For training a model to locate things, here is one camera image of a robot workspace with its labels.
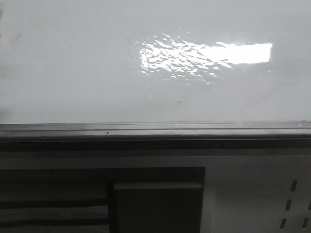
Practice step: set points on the dark square panel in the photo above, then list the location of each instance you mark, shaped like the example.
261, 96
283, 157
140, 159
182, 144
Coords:
159, 207

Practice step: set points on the white glossy whiteboard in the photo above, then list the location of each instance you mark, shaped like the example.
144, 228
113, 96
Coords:
87, 61

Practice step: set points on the white perforated metal panel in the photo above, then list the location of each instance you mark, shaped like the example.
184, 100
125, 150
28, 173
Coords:
249, 195

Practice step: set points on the grey aluminium marker tray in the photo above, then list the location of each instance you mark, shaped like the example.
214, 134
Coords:
155, 136

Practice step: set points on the dark slatted furniture frame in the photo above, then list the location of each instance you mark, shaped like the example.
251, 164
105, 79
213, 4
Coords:
74, 200

